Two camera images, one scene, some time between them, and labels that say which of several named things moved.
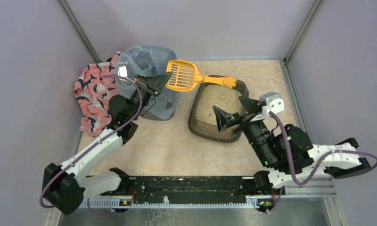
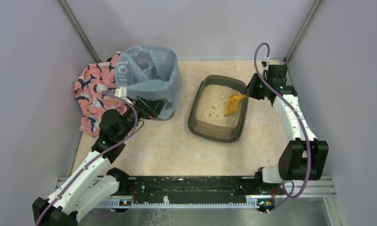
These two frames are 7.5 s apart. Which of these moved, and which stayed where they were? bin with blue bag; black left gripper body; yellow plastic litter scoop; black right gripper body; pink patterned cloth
Moved: black left gripper body; black right gripper body; yellow plastic litter scoop
Stayed: pink patterned cloth; bin with blue bag
